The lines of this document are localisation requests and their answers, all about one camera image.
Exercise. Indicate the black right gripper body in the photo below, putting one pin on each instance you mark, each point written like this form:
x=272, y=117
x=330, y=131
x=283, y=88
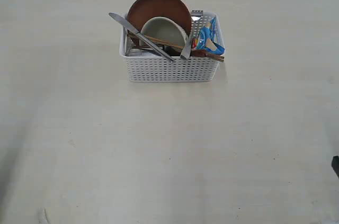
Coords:
x=335, y=165

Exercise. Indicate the wooden chopstick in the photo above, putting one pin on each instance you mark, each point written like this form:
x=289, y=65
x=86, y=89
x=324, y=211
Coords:
x=170, y=47
x=159, y=40

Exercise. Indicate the brown wooden spoon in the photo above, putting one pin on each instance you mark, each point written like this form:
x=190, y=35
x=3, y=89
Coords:
x=198, y=53

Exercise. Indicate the steel fork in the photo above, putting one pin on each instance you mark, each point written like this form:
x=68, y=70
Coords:
x=196, y=15

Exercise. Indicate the grey ceramic bowl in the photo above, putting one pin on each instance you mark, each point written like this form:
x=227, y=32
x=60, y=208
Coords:
x=166, y=30

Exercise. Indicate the steel table knife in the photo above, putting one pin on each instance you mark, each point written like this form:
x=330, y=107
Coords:
x=126, y=24

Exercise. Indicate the blue snack packet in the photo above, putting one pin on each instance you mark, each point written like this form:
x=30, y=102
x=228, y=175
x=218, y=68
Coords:
x=206, y=39

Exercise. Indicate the steel cup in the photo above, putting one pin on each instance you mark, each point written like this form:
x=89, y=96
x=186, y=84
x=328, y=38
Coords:
x=142, y=52

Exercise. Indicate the white perforated plastic basket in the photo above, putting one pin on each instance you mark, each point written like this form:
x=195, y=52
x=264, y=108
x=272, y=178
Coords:
x=160, y=70

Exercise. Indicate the brown wooden plate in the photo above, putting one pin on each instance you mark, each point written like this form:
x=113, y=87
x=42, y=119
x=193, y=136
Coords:
x=143, y=10

